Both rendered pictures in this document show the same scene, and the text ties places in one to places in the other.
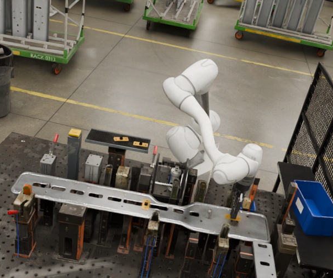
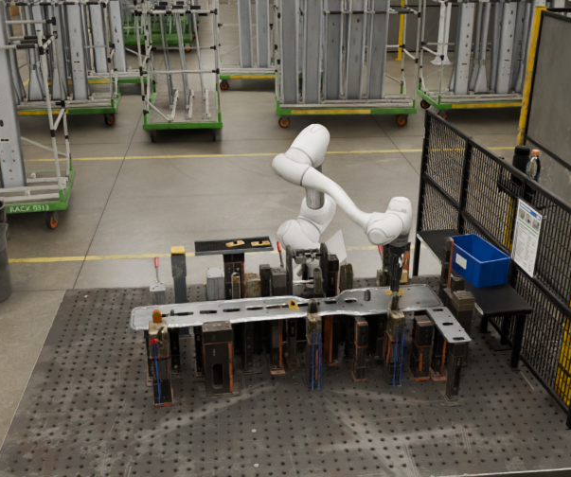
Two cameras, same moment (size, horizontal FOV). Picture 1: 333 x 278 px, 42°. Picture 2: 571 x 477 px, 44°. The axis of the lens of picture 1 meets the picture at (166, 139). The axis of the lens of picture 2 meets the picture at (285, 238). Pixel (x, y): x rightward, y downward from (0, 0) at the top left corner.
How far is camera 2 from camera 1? 1.10 m
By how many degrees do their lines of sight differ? 11
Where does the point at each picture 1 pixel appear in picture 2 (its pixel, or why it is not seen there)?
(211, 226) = (375, 307)
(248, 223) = (413, 295)
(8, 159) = (80, 319)
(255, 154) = (404, 205)
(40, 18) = (9, 154)
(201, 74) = (313, 141)
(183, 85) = (297, 158)
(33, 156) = (111, 309)
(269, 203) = not seen: hidden behind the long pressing
